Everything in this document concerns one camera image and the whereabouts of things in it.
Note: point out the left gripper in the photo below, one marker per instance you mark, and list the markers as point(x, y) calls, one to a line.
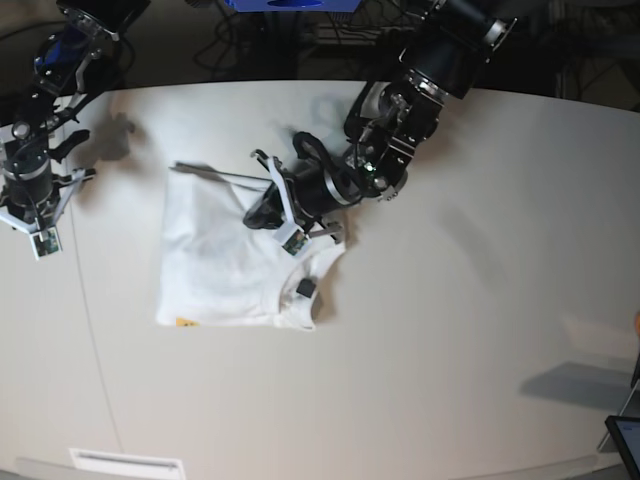
point(315, 192)

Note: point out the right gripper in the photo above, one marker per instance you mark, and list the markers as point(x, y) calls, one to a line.
point(30, 196)

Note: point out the white printed T-shirt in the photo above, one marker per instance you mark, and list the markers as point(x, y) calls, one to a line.
point(214, 271)

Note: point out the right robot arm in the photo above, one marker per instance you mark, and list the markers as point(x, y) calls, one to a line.
point(74, 66)

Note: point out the black power strip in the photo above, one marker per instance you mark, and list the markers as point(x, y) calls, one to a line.
point(328, 36)

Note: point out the white paper label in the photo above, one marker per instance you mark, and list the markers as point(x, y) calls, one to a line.
point(143, 467)

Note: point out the black tablet device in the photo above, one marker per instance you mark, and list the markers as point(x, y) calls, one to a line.
point(624, 431)

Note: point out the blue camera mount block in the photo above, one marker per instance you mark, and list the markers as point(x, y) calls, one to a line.
point(244, 6)

